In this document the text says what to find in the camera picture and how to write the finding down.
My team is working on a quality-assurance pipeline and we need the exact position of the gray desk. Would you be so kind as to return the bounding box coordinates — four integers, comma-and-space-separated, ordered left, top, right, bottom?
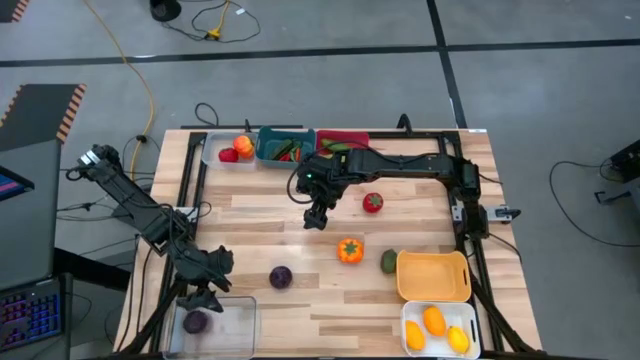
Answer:
0, 139, 62, 291

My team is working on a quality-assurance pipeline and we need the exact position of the large hazard striped mat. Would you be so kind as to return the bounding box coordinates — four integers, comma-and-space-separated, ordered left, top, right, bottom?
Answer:
0, 83, 87, 153

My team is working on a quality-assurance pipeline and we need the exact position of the yellow cable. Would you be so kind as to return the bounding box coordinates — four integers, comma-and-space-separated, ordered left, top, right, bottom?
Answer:
81, 0, 156, 174

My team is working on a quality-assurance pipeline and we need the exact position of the orange persimmon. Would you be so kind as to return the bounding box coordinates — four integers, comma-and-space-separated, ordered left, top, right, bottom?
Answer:
337, 237, 365, 265

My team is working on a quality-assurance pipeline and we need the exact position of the yellow lemon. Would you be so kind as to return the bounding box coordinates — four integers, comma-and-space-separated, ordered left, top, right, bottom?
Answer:
446, 325, 471, 355

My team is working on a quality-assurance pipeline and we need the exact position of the orange mango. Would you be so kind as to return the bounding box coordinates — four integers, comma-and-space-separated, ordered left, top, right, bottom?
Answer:
422, 305, 447, 338

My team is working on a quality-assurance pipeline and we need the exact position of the large dark green cucumber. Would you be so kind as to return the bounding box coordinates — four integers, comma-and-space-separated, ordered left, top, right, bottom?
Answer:
271, 138, 295, 162

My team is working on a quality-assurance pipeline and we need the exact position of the red tomato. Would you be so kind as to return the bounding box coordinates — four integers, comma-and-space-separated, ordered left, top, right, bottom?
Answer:
362, 191, 385, 215

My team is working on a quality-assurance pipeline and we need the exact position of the black floor cable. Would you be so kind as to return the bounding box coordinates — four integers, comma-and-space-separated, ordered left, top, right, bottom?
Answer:
159, 0, 262, 44
548, 158, 640, 252

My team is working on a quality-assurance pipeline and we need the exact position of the backlit black keyboard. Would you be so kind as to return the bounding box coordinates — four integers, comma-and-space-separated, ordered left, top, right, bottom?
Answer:
0, 277, 69, 354

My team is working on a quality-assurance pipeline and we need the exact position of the green avocado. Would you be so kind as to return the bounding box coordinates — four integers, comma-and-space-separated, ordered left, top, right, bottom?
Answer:
379, 248, 399, 275

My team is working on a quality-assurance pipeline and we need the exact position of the small hazard striped mat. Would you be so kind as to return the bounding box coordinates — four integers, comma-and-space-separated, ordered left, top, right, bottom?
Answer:
0, 0, 30, 24

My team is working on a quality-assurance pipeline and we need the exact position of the orange red peach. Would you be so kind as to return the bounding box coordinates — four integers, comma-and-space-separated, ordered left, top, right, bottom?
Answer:
232, 134, 256, 161

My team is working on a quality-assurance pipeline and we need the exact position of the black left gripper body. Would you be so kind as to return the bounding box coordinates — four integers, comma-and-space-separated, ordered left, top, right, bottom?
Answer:
202, 244, 235, 294

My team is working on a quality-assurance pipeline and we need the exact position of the teal plastic basket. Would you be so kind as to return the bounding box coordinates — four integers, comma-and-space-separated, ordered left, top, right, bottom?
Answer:
255, 126, 317, 171

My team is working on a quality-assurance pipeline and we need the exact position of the small clear plastic bin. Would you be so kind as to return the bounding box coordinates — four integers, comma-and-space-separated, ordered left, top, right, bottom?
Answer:
201, 131, 259, 172

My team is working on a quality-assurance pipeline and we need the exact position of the black round stand base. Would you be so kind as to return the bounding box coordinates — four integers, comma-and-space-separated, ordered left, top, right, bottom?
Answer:
148, 0, 182, 23

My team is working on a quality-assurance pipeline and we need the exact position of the computer monitor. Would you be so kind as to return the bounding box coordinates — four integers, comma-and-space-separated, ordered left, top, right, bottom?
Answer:
0, 166, 35, 203

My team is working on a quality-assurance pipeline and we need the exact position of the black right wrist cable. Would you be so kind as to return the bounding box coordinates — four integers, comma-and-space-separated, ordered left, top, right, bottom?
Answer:
286, 158, 314, 206

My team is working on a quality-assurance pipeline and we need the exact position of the red plastic basket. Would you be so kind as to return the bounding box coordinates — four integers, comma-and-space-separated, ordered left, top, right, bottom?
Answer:
315, 129, 371, 157

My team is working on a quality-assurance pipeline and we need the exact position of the white plastic basket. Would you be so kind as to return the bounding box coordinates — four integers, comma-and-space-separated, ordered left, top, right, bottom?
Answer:
400, 300, 483, 360

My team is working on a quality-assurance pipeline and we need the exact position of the black equipment case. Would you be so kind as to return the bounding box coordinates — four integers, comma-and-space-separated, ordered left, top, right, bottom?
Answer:
608, 138, 640, 182

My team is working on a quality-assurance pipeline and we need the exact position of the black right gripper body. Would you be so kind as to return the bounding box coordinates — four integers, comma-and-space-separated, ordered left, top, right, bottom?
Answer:
307, 187, 344, 214

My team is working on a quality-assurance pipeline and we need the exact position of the yellow plastic basket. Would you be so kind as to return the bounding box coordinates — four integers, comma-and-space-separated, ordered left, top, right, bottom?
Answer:
395, 249, 473, 304

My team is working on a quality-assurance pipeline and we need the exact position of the large clear plastic bin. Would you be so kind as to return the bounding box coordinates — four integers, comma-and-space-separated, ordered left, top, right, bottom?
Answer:
160, 295, 262, 360

